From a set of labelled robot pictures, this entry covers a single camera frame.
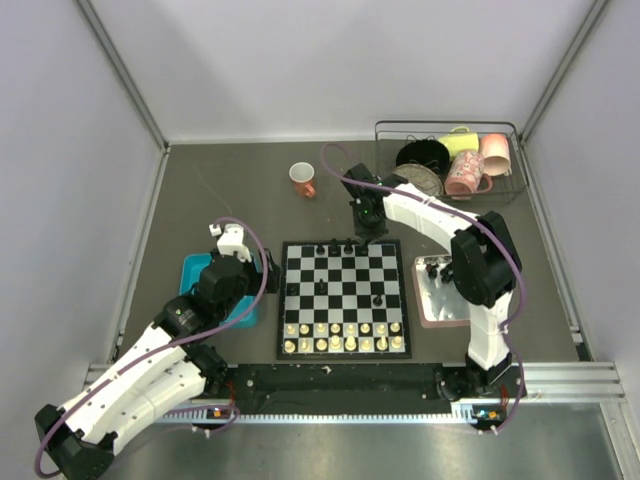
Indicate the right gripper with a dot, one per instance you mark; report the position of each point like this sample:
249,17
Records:
362,233

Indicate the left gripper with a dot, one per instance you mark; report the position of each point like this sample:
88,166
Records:
257,279

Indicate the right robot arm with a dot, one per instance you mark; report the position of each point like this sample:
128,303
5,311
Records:
484,267

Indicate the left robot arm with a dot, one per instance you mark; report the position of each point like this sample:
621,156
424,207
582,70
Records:
169,364

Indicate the chess board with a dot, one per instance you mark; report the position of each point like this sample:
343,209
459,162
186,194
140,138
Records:
352,283

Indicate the blue plastic tray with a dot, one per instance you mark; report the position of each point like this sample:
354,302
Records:
242,317

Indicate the patterned plate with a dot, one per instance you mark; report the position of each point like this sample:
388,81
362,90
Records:
417,181

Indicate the orange mug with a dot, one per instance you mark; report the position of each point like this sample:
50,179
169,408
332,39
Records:
302,175

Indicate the black bowl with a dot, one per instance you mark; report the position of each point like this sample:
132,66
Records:
429,153

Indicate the pink floral mug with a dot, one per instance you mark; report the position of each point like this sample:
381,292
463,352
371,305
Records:
467,176

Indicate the pink metal tray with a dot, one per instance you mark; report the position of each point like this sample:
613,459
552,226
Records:
440,304

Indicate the yellow mug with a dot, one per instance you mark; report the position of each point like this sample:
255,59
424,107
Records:
460,139

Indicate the pink marbled cup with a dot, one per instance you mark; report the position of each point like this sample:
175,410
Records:
496,152

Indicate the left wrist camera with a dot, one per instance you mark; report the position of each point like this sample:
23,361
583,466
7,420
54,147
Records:
230,240

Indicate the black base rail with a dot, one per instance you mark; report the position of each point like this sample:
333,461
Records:
346,389

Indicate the wire dish rack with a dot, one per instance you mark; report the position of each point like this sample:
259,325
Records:
392,135

